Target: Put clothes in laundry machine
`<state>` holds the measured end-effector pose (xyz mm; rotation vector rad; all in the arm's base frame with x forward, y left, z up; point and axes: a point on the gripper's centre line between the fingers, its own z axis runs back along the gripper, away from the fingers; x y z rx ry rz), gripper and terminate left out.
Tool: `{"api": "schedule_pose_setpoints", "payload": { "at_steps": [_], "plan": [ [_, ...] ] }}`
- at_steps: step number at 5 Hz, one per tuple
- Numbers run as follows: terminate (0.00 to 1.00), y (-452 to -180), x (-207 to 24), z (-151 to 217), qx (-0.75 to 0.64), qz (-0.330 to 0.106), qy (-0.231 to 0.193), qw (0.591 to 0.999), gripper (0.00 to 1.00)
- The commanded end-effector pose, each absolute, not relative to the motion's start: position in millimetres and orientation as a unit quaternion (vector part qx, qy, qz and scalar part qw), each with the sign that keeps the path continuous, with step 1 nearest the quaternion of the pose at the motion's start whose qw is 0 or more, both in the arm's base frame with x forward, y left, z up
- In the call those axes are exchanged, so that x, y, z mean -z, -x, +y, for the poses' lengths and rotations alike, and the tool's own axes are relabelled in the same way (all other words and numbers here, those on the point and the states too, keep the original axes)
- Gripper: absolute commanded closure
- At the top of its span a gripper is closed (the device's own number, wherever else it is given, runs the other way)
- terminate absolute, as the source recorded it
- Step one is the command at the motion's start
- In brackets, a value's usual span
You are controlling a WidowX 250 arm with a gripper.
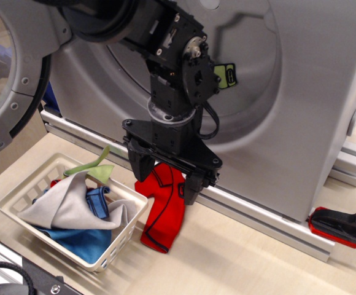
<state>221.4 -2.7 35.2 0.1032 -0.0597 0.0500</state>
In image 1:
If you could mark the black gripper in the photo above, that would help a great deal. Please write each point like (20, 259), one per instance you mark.
(179, 147)

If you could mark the light green cloth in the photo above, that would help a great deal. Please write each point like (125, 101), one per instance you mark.
(94, 169)

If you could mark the dark blue miniature garment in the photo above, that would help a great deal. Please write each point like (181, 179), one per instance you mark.
(96, 201)

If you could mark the grey cloth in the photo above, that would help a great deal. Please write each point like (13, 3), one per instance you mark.
(64, 207)

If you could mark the small red garment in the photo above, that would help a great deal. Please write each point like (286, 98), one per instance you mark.
(54, 182)

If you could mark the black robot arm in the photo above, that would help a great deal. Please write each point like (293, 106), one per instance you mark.
(182, 80)

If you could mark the white plastic laundry basket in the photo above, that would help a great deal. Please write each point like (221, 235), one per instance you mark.
(38, 180)

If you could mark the grey toy washing machine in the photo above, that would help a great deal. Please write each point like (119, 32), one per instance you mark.
(281, 126)

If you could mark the grey round machine door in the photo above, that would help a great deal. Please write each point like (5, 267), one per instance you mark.
(35, 32)

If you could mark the red miniature shirt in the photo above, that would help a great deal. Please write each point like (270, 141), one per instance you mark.
(165, 185)

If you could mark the light blue cloth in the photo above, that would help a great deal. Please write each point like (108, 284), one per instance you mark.
(87, 244)

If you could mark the green miniature garment in drum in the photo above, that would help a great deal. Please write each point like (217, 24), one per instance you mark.
(227, 74)

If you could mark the red black clamp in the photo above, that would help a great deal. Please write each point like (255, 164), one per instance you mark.
(334, 225)

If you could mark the aluminium profile rail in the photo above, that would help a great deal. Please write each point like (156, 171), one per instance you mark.
(293, 233)

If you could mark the black bracket with screw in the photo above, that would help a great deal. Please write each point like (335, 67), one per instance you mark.
(46, 283)

